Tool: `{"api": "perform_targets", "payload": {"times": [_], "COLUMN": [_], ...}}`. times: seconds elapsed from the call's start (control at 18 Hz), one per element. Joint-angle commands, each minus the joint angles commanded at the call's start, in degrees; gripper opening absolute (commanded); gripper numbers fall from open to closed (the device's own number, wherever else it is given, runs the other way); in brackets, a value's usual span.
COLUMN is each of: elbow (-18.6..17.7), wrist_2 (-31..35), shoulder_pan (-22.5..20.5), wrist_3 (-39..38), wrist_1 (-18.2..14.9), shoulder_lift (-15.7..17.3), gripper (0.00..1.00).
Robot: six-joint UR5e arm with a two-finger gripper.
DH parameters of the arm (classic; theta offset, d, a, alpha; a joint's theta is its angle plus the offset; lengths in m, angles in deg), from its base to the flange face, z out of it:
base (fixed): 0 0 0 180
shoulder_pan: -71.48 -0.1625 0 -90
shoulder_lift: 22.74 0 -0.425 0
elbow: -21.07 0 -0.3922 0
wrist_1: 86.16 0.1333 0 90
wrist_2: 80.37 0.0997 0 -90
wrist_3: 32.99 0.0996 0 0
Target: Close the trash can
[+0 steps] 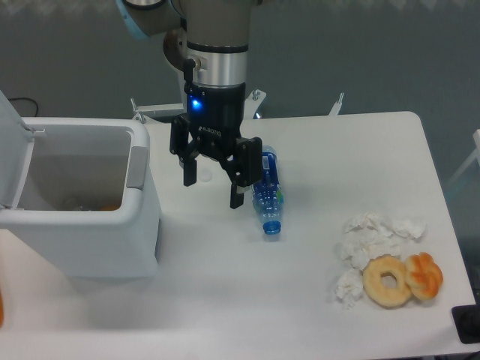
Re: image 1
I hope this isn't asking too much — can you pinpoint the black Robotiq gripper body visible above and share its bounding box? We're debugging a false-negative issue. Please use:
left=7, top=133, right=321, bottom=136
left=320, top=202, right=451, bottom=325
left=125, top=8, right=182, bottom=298
left=184, top=82, right=246, bottom=158

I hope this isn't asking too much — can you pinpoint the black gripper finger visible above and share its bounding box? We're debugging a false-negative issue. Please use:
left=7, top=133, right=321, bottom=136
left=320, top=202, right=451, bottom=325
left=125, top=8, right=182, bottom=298
left=220, top=137, right=263, bottom=209
left=169, top=113, right=202, bottom=186

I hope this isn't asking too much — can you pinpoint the white trash can lid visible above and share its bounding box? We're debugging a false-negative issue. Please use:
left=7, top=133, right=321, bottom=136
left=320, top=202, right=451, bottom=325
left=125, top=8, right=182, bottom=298
left=1, top=93, right=45, bottom=209

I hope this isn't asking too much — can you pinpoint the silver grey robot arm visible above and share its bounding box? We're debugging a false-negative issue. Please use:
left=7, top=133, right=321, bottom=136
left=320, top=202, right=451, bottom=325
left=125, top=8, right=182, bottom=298
left=117, top=1, right=262, bottom=209

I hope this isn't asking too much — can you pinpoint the white trash can body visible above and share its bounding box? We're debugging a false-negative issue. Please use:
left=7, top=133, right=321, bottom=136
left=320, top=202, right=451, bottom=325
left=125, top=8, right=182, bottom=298
left=1, top=117, right=161, bottom=278

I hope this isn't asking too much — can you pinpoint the blue plastic water bottle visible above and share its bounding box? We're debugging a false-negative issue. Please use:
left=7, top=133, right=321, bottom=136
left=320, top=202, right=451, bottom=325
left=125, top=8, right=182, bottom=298
left=251, top=145, right=284, bottom=236

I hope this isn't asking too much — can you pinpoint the crumpled white tissue large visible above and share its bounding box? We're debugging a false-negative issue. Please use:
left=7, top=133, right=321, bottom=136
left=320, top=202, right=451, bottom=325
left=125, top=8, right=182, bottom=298
left=340, top=211, right=428, bottom=271

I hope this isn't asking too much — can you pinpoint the crumpled white tissue small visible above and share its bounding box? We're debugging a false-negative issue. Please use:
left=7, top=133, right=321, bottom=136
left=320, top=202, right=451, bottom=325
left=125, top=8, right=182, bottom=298
left=334, top=268, right=364, bottom=309

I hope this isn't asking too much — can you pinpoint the orange glazed twisted bread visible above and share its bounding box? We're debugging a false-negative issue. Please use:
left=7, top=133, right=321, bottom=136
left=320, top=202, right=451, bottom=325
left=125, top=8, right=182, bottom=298
left=404, top=252, right=443, bottom=301

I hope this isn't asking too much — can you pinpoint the orange object at left edge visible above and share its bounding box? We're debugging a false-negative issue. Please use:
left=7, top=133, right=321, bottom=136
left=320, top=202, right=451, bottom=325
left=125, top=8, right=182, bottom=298
left=0, top=290, right=5, bottom=327

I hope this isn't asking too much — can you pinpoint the black device at table corner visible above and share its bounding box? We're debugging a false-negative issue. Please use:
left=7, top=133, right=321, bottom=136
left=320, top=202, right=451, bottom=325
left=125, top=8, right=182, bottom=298
left=451, top=304, right=479, bottom=344

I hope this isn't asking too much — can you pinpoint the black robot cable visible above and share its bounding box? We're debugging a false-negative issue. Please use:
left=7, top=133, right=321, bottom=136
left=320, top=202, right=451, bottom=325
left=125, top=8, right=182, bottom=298
left=183, top=58, right=197, bottom=95

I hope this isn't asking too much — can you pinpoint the plain ring donut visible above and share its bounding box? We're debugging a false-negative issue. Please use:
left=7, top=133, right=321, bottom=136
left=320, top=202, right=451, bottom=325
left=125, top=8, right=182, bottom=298
left=363, top=256, right=412, bottom=308

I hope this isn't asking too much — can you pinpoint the black cable on floor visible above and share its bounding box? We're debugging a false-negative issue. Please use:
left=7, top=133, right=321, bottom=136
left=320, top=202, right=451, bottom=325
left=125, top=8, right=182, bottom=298
left=7, top=97, right=40, bottom=116

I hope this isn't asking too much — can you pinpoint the white metal frame at right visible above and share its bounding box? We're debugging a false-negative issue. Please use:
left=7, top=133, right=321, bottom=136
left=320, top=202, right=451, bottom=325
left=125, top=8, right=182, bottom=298
left=445, top=130, right=479, bottom=201

